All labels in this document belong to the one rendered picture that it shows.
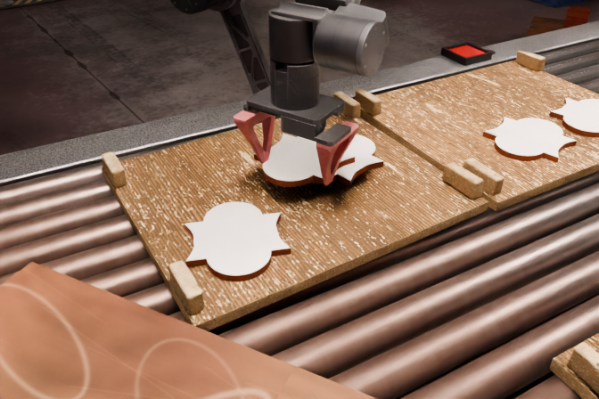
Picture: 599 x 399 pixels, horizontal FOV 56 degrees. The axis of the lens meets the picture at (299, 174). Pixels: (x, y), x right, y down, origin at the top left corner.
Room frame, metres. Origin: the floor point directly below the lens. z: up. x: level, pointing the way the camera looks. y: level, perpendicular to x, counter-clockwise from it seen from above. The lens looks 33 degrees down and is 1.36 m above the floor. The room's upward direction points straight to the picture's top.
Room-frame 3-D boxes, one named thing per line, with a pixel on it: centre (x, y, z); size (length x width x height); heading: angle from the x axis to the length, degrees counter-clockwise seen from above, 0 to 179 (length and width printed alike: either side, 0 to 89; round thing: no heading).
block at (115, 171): (0.65, 0.25, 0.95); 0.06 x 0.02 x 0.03; 31
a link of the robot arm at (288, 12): (0.60, 0.00, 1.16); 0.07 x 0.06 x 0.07; 57
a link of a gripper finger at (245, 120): (0.62, 0.03, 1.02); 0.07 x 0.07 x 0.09; 57
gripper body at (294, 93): (0.61, 0.01, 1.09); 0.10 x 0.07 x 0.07; 57
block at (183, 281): (0.43, 0.12, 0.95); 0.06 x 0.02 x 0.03; 31
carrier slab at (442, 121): (0.85, -0.35, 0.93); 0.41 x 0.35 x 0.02; 119
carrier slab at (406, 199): (0.64, 0.02, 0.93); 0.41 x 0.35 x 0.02; 121
